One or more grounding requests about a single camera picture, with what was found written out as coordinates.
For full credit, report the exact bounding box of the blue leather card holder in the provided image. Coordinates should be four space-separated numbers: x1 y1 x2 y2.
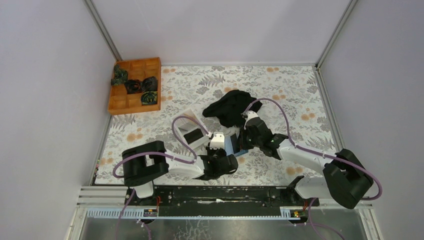
224 133 249 157

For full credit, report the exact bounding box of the black card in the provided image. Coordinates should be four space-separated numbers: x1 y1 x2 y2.
183 128 204 144

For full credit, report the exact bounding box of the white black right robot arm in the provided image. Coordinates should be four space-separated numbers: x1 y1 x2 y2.
240 115 374 209

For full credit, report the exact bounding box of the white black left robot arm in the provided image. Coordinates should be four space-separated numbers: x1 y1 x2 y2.
112 140 239 206

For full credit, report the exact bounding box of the white plastic card box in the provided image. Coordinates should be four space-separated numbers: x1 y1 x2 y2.
171 108 213 152

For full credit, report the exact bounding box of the floral patterned table mat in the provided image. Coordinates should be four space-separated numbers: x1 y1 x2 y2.
94 66 338 185

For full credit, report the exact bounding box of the black crumpled cloth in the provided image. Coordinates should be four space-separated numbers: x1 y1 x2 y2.
202 90 256 128

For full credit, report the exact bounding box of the dark rolled sock bottom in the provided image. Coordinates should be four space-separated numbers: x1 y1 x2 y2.
140 91 158 106

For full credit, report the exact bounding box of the dark rolled sock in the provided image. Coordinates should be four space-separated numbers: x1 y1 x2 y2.
110 64 128 86
124 79 142 95
140 91 158 106
141 76 158 92

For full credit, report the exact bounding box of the dark rolled sock right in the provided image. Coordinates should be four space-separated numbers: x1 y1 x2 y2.
141 76 158 92

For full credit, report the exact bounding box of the wooden compartment tray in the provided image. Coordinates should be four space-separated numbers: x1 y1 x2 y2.
108 57 162 115

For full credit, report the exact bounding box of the dark rolled sock middle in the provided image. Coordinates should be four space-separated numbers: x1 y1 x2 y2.
124 79 142 95

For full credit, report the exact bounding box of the dark rolled sock top left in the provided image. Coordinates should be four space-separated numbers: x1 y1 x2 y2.
110 64 128 86

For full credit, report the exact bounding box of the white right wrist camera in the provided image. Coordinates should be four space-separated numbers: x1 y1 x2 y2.
242 110 259 122

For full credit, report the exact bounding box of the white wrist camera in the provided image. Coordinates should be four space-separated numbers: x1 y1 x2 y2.
208 132 225 150
242 110 259 122

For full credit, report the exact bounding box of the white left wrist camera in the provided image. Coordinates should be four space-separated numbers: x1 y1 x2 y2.
208 132 225 150

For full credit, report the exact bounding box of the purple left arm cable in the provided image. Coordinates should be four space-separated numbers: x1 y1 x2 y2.
112 115 215 240

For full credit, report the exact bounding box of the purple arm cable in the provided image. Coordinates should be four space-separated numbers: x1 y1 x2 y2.
243 97 383 240
112 115 215 240

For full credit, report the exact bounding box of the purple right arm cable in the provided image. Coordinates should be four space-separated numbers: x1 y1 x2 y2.
243 97 383 240

